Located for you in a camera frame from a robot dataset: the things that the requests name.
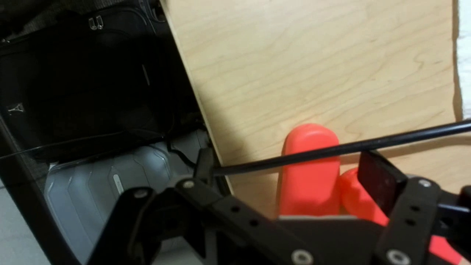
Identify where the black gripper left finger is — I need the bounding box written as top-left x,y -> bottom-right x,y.
192,148 -> 275,231

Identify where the black monitor cable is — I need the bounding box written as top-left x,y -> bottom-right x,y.
210,118 -> 471,178

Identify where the black laptop bag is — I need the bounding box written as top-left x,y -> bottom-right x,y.
0,0 -> 203,162

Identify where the orange block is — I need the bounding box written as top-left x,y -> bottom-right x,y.
278,123 -> 340,216

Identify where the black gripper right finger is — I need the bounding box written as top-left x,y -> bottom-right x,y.
356,151 -> 440,227

